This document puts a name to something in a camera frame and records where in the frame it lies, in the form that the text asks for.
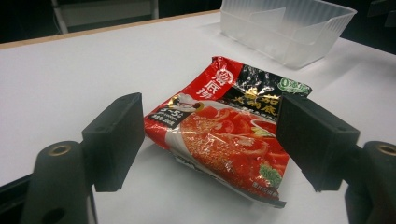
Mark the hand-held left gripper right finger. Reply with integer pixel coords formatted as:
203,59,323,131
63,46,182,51
276,92,396,224

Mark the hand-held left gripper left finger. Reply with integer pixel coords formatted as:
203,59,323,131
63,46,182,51
20,91,146,224

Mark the red soup base packet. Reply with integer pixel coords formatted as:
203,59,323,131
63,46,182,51
143,55,313,209

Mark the clear plastic bin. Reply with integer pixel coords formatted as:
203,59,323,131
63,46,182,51
219,0,358,70

